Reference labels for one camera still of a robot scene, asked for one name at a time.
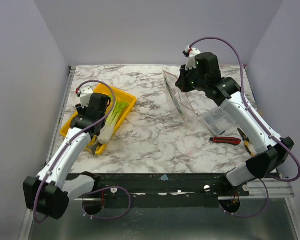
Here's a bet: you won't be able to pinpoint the green toy celery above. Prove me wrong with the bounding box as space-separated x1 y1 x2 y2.
97 100 128 145

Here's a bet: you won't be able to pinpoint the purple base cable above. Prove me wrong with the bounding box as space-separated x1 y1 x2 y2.
82 186 132 221
219 177 270 218

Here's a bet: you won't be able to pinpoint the green toy scallion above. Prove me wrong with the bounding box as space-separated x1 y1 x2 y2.
165 79 184 117

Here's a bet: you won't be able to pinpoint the clear zip top bag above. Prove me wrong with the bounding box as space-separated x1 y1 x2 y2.
163 70 199 131

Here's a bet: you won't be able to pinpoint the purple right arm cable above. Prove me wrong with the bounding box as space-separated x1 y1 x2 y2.
187 36 300 182

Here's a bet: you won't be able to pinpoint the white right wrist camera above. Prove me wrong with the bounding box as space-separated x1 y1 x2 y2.
183 45 201 71

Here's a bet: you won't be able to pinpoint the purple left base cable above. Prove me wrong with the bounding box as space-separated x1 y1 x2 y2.
82 186 132 221

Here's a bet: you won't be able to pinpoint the yellow black pliers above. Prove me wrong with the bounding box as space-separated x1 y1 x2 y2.
237 127 255 157

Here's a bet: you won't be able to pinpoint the grey toy fish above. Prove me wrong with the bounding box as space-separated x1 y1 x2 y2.
88 140 102 156

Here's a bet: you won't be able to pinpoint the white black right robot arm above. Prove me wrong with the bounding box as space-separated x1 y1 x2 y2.
175 49 294 196

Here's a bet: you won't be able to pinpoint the red black utility knife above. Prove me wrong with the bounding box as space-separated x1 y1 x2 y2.
209 136 241 146

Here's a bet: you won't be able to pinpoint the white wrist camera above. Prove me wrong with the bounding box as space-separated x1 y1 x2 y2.
76 86 94 108
183 45 201 71

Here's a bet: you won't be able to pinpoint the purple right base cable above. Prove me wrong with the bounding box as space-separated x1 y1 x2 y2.
219 177 270 218

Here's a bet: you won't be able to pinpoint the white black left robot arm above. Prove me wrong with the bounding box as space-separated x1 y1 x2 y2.
22 93 112 220

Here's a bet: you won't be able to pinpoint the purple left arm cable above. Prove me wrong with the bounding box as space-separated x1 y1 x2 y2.
32 80 115 223

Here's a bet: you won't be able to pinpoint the clear plastic screw box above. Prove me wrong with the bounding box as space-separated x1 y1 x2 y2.
202 107 237 136

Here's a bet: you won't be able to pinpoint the black mounting rail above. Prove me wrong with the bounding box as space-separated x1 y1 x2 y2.
79 173 249 209

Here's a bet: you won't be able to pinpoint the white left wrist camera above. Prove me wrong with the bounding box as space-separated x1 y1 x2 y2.
76 86 94 108

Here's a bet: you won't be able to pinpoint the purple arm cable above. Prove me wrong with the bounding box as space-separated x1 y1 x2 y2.
32 80 115 223
187 36 300 182

